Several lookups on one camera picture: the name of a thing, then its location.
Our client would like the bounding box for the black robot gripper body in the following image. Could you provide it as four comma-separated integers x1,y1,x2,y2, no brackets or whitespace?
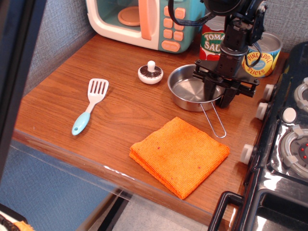
193,47,259,97

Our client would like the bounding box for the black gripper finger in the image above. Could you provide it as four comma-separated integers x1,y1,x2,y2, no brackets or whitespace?
203,77,216,101
216,88,238,108

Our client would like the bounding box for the stainless steel pot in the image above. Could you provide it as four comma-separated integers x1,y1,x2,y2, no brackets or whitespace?
167,64,227,139

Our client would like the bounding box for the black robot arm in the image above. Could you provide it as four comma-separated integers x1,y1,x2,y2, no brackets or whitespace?
193,0,267,108

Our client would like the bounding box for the tomato sauce can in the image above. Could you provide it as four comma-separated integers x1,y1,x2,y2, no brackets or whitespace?
199,16,225,61

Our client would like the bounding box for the white stove knob middle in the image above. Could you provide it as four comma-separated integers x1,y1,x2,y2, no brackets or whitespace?
256,103,268,120

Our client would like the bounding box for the white stove knob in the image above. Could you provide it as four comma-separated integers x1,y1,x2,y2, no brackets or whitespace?
256,103,268,120
240,144,254,165
262,84,275,101

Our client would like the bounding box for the pineapple slices can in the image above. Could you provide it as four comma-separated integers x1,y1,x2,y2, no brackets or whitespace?
242,32,282,77

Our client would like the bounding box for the white stove knob rear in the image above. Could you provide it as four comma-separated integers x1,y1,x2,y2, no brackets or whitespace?
262,84,275,101

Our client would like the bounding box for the white stove knob front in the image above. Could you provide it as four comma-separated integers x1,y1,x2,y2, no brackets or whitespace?
240,144,254,165

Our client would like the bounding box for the white toy mushroom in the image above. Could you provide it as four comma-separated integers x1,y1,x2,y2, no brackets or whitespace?
138,61,164,85

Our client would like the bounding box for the white round stove button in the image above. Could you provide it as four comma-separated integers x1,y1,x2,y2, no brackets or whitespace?
282,107,296,123

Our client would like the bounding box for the orange folded cloth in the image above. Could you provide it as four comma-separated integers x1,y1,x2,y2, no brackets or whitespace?
129,117,230,199

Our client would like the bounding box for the grey stove burner rear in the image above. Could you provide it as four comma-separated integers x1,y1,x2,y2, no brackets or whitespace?
294,77,308,113

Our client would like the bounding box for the grey stove burner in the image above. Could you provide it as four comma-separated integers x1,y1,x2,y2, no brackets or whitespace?
294,77,308,113
280,125,308,178

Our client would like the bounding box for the grey stove burner front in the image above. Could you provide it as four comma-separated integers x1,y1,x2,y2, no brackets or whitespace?
280,125,308,178

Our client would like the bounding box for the teal toy microwave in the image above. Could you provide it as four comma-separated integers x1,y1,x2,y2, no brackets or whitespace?
86,0,201,53

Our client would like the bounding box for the orange plate in microwave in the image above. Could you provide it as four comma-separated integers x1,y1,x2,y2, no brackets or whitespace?
117,6,140,26

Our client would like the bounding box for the black toy stove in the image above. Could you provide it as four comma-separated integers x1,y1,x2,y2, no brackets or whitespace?
208,42,308,231

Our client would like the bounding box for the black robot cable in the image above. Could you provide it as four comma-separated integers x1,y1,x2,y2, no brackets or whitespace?
167,0,216,27

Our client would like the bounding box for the white spatula blue handle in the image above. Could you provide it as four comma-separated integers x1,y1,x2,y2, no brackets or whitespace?
71,78,109,136

